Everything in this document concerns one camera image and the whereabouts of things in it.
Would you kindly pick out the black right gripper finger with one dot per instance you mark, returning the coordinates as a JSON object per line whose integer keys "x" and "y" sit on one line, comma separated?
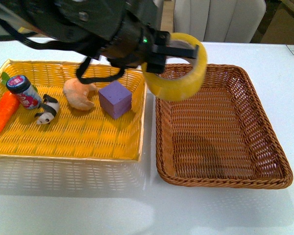
{"x": 163, "y": 38}

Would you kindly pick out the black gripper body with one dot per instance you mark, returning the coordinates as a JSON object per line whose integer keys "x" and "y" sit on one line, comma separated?
{"x": 132, "y": 46}

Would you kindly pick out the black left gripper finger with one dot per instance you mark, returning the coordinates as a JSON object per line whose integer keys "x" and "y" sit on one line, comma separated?
{"x": 176, "y": 52}

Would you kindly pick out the yellow packing tape roll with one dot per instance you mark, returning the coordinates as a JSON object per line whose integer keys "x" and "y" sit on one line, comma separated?
{"x": 183, "y": 86}

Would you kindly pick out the brown wicker basket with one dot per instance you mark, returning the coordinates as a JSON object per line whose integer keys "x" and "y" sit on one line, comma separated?
{"x": 220, "y": 137}

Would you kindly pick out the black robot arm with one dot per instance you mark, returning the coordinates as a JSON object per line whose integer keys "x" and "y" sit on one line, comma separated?
{"x": 83, "y": 26}

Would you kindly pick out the yellow wicker basket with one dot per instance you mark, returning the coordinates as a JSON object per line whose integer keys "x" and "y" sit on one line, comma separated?
{"x": 79, "y": 150}

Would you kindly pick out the right grey upholstered chair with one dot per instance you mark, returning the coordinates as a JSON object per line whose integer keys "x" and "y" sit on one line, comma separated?
{"x": 230, "y": 21}

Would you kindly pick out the purple foam cube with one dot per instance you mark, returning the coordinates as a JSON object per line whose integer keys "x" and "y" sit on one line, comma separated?
{"x": 115, "y": 99}

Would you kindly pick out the toy croissant bread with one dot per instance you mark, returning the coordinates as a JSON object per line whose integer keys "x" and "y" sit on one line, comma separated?
{"x": 77, "y": 93}

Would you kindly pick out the toy panda figure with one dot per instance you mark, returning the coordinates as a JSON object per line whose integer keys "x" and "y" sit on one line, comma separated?
{"x": 50, "y": 106}

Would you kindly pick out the small printed drink can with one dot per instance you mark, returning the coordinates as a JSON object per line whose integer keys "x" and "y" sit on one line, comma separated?
{"x": 21, "y": 87}

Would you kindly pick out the orange toy carrot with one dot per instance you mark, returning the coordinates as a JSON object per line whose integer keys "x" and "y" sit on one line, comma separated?
{"x": 9, "y": 104}

